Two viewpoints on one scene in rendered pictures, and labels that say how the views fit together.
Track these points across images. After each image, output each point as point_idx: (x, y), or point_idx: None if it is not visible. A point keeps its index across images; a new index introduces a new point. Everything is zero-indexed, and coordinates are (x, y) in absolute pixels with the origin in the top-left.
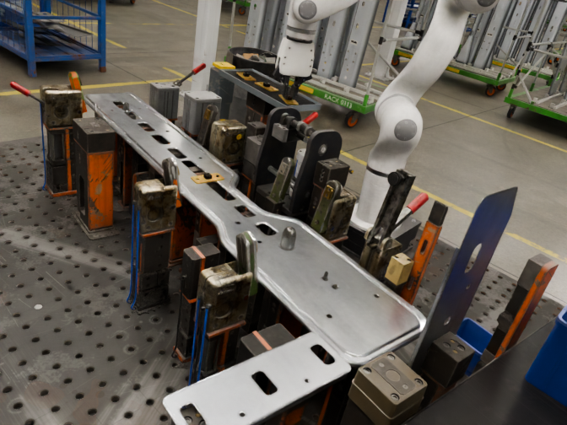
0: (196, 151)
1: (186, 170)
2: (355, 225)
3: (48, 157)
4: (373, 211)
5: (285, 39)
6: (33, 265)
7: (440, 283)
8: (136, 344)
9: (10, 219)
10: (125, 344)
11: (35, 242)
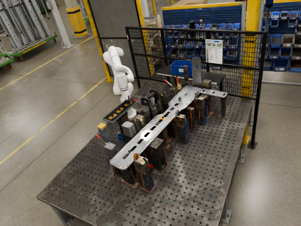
0: (148, 126)
1: (162, 122)
2: (135, 115)
3: (148, 181)
4: (132, 109)
5: (127, 90)
6: (189, 166)
7: (140, 107)
8: (197, 136)
9: (175, 185)
10: (198, 137)
11: (180, 172)
